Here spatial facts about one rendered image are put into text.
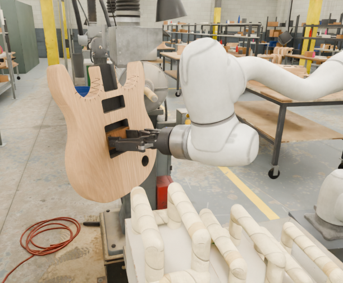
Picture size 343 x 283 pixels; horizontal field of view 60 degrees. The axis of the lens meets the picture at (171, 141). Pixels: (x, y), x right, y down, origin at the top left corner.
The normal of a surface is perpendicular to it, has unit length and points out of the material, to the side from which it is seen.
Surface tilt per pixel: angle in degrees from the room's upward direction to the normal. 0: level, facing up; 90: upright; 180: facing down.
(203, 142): 98
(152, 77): 83
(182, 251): 0
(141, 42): 90
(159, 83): 88
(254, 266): 0
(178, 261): 0
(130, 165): 80
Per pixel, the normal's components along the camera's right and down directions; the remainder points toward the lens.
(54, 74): -0.56, 0.10
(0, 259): 0.02, -0.93
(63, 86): 0.83, 0.05
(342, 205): -0.80, 0.16
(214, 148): -0.51, 0.39
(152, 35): 0.28, 0.35
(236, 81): 0.64, 0.17
